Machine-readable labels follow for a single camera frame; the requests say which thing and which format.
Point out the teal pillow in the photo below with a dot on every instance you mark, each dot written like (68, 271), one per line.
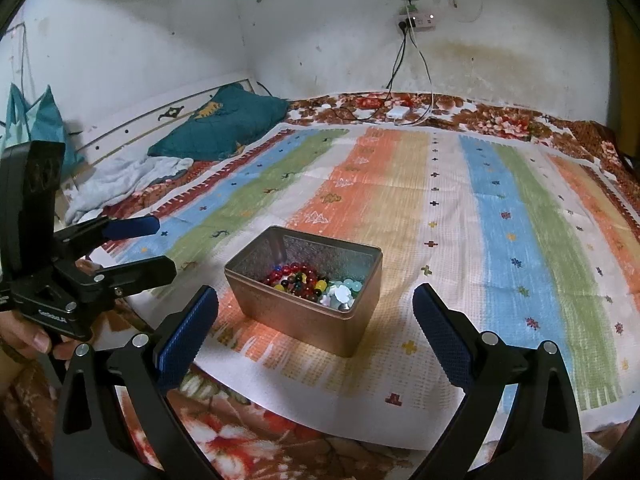
(225, 125)

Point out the striped printed mat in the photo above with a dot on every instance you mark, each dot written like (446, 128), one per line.
(500, 235)

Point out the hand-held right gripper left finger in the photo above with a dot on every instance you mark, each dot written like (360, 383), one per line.
(187, 332)

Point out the white charger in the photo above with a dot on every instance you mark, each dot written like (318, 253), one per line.
(399, 111)

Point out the white power strip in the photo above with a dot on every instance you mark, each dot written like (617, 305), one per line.
(420, 21)

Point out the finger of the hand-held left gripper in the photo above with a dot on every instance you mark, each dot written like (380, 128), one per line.
(145, 272)
(135, 226)

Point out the light grey cloth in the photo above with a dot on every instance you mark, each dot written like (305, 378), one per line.
(120, 180)

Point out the person's left hand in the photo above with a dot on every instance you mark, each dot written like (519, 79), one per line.
(25, 340)

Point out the teal hanging bag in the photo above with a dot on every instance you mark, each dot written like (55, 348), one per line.
(47, 120)

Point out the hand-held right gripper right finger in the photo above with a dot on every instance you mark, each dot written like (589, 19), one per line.
(442, 335)

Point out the metal tin box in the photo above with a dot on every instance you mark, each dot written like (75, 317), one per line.
(300, 325)

